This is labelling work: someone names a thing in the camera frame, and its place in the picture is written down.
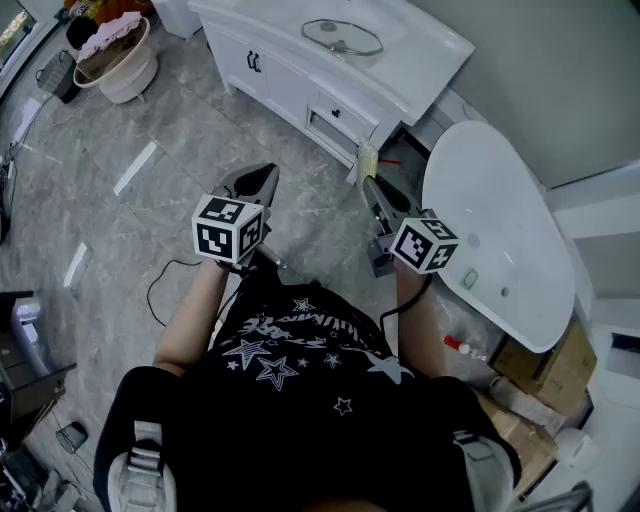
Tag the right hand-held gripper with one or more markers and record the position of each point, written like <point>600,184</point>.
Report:
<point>425,245</point>

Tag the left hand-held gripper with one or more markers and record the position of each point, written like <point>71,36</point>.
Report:
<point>215,235</point>

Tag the yellow sponge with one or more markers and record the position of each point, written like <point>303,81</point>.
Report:
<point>367,160</point>

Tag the glass pot lid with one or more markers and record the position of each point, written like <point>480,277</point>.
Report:
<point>350,35</point>

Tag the person's left forearm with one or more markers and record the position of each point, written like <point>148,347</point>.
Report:
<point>190,320</point>

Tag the person's right forearm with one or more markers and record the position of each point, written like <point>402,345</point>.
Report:
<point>417,325</point>

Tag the white loose washbasin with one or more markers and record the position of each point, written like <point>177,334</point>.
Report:
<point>490,200</point>

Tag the white vanity with sink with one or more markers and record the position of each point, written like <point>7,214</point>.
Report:
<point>410,65</point>

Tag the red-capped bottle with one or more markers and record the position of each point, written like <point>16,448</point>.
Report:
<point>462,346</point>

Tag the beige round basket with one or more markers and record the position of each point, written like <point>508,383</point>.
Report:
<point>125,75</point>

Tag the chrome sink drain stopper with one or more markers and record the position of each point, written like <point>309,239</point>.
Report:
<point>327,25</point>

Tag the pink cloth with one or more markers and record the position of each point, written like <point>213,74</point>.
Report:
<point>110,32</point>

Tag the orange cloth pile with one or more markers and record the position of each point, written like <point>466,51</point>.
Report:
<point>115,7</point>

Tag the black star-print T-shirt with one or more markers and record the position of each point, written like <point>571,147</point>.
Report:
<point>300,425</point>

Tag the grey metal bracket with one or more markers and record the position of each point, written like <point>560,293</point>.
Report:
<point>560,500</point>

